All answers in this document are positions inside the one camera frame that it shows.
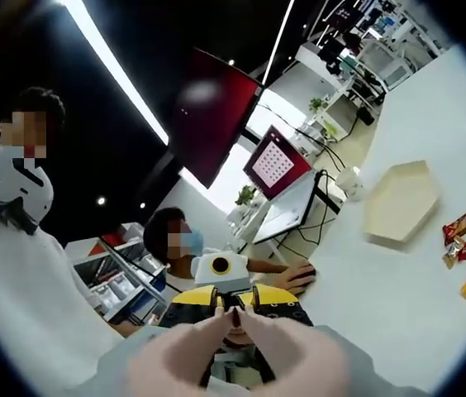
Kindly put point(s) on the white storage shelf rack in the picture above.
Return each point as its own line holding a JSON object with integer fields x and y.
{"x": 121, "y": 273}

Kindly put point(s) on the red brown long wafer bar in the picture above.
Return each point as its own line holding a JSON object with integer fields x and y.
{"x": 462, "y": 225}

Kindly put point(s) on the white worn device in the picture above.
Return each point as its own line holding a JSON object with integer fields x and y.
{"x": 14, "y": 190}

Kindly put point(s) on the red desktop monitor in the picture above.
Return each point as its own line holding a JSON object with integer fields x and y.
{"x": 276, "y": 165}

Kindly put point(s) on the black computer mouse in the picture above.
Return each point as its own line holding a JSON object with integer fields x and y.
{"x": 306, "y": 272}

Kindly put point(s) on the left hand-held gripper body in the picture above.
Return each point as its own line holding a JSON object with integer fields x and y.
{"x": 239, "y": 273}

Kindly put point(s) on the green potted plant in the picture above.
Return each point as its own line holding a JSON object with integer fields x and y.
{"x": 317, "y": 104}

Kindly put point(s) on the wide ceiling light strip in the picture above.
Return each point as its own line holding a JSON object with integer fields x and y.
{"x": 117, "y": 62}

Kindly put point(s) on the person's white shirt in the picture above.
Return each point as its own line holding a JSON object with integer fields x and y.
{"x": 22, "y": 289}

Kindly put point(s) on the small green plant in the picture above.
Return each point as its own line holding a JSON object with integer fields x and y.
{"x": 246, "y": 194}

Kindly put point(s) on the thin ceiling light strip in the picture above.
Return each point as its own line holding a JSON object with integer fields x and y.
{"x": 278, "y": 41}

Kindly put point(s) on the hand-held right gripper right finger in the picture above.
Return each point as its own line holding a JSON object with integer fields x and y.
{"x": 286, "y": 310}

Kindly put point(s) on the black waste bin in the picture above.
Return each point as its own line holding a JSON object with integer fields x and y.
{"x": 366, "y": 116}

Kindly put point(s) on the white paper cup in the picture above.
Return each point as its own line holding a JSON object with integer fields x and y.
{"x": 348, "y": 180}

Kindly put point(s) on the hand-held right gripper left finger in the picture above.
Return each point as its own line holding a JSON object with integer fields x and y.
{"x": 191, "y": 314}

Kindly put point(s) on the person's own head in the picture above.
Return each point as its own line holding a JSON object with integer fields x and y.
{"x": 49, "y": 103}

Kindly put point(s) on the cream hexagonal container tray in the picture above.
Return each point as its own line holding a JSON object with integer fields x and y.
{"x": 402, "y": 198}

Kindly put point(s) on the white mesh office chair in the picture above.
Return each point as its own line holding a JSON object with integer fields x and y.
{"x": 386, "y": 64}

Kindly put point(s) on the large wall screen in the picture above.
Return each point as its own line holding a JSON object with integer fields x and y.
{"x": 212, "y": 116}

